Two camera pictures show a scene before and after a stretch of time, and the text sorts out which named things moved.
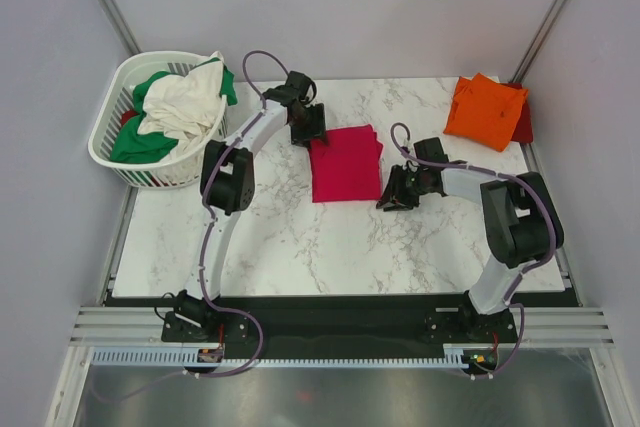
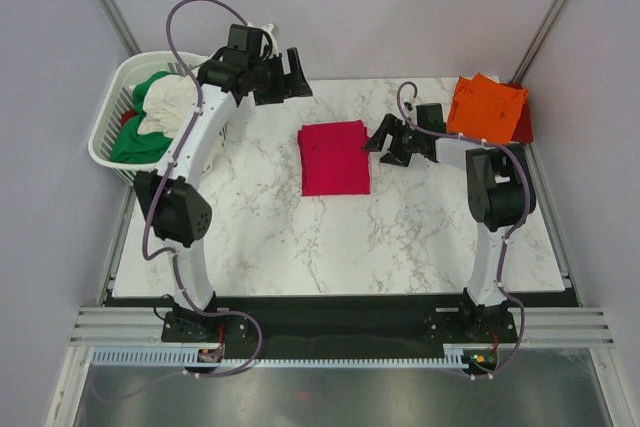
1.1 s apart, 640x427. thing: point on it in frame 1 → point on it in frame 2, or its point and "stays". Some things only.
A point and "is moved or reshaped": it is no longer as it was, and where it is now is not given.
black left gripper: (314, 132) → (288, 86)
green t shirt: (138, 146) stays
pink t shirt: (347, 166) is moved or reshaped
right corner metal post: (553, 15) stays
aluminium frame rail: (537, 325) stays
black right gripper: (394, 192) → (390, 125)
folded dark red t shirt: (523, 133) stays
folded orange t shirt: (485, 111) stays
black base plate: (348, 322) stays
